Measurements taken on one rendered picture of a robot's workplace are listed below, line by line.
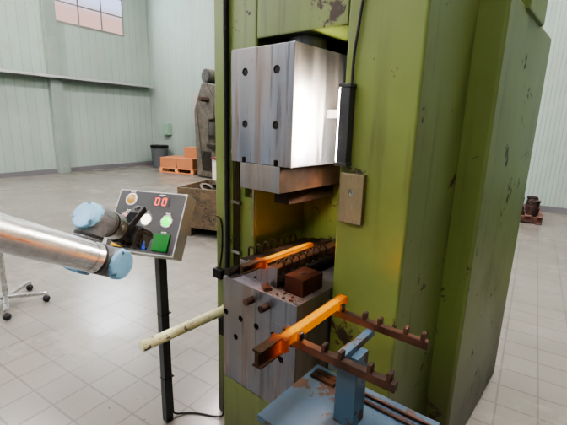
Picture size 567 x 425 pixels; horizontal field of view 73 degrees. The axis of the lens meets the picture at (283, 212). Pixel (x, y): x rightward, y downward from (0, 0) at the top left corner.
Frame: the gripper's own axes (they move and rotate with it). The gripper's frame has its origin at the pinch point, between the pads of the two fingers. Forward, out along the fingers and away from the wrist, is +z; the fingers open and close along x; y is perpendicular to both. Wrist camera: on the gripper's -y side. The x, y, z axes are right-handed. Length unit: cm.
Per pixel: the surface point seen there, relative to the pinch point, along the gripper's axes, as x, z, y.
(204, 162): -390, 726, -345
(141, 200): -15.1, 8.9, -17.0
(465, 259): 122, 30, -11
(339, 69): 69, -14, -67
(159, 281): -8.5, 29.1, 15.3
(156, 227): -4.1, 8.9, -5.7
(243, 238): 29.4, 25.3, -8.6
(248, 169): 39.3, -8.9, -27.7
